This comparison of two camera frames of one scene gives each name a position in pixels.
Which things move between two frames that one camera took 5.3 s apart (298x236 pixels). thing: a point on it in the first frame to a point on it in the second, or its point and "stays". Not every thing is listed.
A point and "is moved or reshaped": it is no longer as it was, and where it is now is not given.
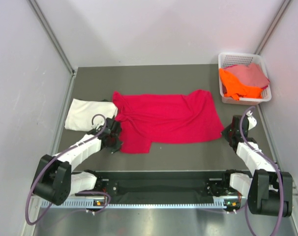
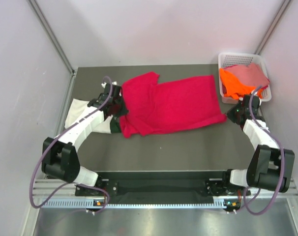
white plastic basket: (229, 58) stays
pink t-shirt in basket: (253, 74) stays
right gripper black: (224, 133) to (229, 114)
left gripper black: (116, 147) to (123, 111)
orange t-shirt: (236, 89) stays
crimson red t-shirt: (144, 119) is moved or reshaped
